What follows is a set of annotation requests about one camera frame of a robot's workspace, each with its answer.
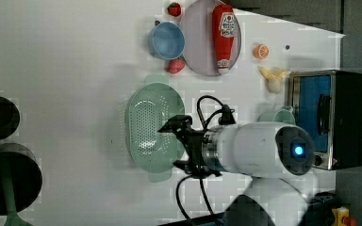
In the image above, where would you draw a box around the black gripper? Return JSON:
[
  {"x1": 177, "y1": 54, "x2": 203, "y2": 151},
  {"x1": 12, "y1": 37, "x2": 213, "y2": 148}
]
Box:
[{"x1": 158, "y1": 115, "x2": 222, "y2": 179}]

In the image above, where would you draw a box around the green oval plastic strainer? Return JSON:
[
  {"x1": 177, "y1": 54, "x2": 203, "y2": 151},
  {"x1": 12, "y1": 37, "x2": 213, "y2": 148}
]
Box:
[{"x1": 124, "y1": 74, "x2": 185, "y2": 183}]

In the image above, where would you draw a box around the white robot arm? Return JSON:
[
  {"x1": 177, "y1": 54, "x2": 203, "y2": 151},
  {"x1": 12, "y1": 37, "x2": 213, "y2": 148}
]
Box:
[{"x1": 158, "y1": 115, "x2": 319, "y2": 226}]

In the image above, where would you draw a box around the red toy strawberry lower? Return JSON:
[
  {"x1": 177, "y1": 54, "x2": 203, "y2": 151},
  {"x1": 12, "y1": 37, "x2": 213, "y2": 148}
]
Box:
[{"x1": 167, "y1": 58, "x2": 185, "y2": 74}]

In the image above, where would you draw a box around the red toy strawberry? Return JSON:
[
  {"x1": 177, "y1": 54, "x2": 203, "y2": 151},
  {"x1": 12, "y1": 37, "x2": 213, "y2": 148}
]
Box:
[
  {"x1": 167, "y1": 58, "x2": 185, "y2": 74},
  {"x1": 167, "y1": 2, "x2": 182, "y2": 17}
]

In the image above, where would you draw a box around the grey round plate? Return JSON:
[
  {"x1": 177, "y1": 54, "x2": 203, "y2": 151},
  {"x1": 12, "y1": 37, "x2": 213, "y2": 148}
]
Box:
[{"x1": 180, "y1": 0, "x2": 241, "y2": 76}]

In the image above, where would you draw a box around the green plastic mug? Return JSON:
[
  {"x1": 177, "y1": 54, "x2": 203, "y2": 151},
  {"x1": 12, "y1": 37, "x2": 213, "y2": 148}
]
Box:
[{"x1": 258, "y1": 106, "x2": 296, "y2": 125}]

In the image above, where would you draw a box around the yellow white garlic toy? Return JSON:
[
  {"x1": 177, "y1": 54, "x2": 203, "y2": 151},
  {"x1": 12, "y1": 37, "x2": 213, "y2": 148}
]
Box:
[{"x1": 258, "y1": 66, "x2": 290, "y2": 94}]

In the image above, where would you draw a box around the blue plastic cup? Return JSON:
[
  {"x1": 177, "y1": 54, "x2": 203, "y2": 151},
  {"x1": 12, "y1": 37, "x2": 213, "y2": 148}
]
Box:
[{"x1": 147, "y1": 22, "x2": 186, "y2": 60}]

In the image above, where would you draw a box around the orange half toy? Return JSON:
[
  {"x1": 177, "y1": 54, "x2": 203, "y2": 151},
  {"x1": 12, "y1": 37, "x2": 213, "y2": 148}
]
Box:
[{"x1": 254, "y1": 44, "x2": 270, "y2": 59}]

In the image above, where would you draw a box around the red ketchup bottle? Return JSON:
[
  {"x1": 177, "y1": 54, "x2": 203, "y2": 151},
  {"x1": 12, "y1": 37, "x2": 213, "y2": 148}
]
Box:
[{"x1": 212, "y1": 4, "x2": 236, "y2": 74}]

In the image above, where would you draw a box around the red toy strawberry upper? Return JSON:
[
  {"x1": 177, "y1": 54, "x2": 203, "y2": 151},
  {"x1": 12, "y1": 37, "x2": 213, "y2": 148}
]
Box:
[{"x1": 167, "y1": 2, "x2": 182, "y2": 17}]

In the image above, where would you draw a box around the silver black toaster oven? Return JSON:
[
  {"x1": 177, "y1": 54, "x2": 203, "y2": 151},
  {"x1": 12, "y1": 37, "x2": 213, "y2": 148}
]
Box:
[{"x1": 288, "y1": 70, "x2": 362, "y2": 170}]

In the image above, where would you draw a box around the yellow red button box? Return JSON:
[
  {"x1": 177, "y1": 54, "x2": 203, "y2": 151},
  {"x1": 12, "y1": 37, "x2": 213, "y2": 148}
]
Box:
[{"x1": 332, "y1": 207, "x2": 357, "y2": 226}]

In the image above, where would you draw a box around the large black cylinder container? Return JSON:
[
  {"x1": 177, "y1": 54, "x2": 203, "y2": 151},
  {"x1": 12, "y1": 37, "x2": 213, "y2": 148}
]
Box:
[{"x1": 0, "y1": 143, "x2": 42, "y2": 216}]

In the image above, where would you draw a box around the green plastic spatula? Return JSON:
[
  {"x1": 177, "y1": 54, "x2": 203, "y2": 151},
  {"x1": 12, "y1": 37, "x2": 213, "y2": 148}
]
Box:
[{"x1": 1, "y1": 159, "x2": 33, "y2": 226}]

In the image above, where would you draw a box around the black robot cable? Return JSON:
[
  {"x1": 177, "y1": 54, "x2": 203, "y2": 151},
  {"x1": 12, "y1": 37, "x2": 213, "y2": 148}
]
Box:
[{"x1": 175, "y1": 94, "x2": 237, "y2": 226}]

